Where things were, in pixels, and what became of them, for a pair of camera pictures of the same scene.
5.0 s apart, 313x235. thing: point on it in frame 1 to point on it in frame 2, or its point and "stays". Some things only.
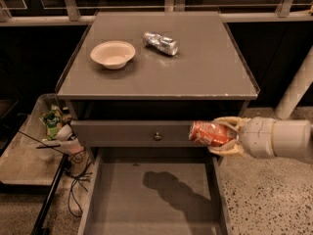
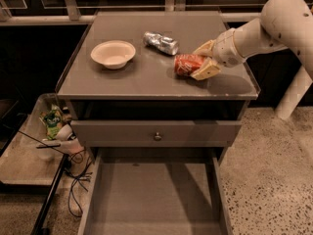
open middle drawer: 156,191 stays
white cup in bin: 64,132 stays
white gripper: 255,137 to 225,50
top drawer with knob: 132,133 stays
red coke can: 210,133 to 186,63
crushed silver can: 164,44 stays
